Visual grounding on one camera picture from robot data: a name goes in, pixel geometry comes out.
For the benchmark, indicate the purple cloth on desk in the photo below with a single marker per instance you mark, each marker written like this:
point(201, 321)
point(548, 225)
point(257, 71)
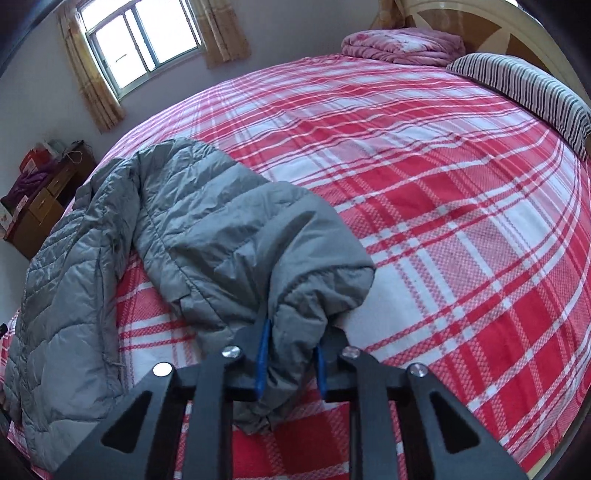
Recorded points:
point(25, 185)

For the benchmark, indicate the red gift bag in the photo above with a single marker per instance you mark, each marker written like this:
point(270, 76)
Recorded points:
point(34, 160)

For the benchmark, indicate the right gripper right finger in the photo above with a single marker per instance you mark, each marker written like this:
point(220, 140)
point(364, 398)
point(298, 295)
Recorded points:
point(404, 422)

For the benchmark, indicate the striped pillow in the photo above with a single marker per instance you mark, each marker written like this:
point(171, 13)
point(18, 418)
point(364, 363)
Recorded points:
point(535, 90)

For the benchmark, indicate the pink folded quilt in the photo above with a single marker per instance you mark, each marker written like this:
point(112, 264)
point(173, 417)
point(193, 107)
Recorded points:
point(407, 46)

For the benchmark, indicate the beige curtain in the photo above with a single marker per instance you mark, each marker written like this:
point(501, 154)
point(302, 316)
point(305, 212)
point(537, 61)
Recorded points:
point(98, 97)
point(223, 38)

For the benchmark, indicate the wooden desk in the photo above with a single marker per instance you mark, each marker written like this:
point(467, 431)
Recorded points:
point(35, 216)

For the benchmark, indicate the grey puffer jacket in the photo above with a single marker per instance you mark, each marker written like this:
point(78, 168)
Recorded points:
point(223, 246)

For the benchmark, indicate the red plaid bed sheet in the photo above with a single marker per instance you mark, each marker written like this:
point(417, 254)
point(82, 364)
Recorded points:
point(476, 214)

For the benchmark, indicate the right beige curtain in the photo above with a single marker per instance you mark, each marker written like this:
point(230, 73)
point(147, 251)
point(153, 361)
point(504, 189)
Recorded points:
point(223, 38)

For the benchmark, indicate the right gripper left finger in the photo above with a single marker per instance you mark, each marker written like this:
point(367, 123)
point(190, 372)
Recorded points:
point(177, 419)

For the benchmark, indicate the left beige curtain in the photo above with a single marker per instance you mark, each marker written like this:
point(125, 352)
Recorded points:
point(98, 97)

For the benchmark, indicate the window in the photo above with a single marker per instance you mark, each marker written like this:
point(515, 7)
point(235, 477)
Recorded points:
point(134, 40)

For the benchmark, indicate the wooden headboard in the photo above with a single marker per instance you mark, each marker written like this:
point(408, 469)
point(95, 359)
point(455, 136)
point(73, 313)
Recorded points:
point(499, 27)

